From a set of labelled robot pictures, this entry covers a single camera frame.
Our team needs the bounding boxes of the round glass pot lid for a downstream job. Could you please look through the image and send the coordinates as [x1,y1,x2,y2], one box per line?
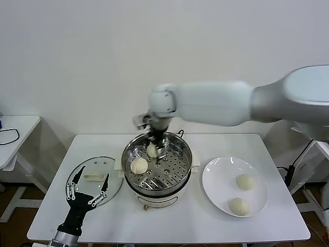
[65,155,123,206]

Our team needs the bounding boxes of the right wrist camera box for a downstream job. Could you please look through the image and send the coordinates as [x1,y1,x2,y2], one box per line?
[132,113,151,131]

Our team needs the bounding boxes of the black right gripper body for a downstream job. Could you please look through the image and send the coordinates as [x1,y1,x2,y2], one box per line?
[150,128,168,149]

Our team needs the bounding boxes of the perforated steel steamer basket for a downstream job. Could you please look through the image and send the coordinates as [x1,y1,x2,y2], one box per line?
[120,131,193,190]

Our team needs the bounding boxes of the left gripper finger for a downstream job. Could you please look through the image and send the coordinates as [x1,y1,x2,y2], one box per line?
[66,166,86,201]
[88,173,110,207]

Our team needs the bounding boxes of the white laptop desk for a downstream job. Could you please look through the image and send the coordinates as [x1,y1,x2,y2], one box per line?
[287,120,329,227]

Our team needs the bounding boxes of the white oval plate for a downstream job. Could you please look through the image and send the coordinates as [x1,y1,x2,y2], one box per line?
[201,156,269,218]

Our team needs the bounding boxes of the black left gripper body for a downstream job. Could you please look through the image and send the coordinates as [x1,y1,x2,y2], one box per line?
[57,191,96,236]

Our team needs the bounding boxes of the black charger cable with adapter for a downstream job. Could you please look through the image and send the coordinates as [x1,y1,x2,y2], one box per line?
[276,140,316,186]

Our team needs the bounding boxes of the white electric cooker base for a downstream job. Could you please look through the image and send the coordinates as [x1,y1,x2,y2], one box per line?
[114,150,202,212]

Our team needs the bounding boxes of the thin black cable loop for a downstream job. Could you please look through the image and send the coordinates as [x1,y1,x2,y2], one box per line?
[0,128,20,147]

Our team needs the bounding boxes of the white side table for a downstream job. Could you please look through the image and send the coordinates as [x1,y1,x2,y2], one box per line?
[0,115,49,224]

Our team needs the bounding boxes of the white steamed baozi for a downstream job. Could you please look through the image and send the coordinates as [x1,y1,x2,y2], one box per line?
[130,157,149,175]
[235,174,255,191]
[228,197,250,217]
[146,143,159,158]

